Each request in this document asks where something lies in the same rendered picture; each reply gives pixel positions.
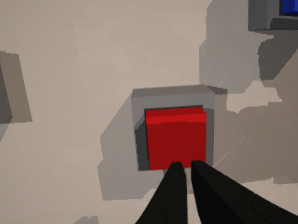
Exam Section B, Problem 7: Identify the red button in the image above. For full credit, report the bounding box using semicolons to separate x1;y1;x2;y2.
130;84;216;172

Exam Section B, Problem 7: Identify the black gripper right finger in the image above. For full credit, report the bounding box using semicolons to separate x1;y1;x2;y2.
192;160;298;224

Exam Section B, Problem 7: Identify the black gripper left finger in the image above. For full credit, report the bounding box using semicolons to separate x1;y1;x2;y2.
136;163;188;224

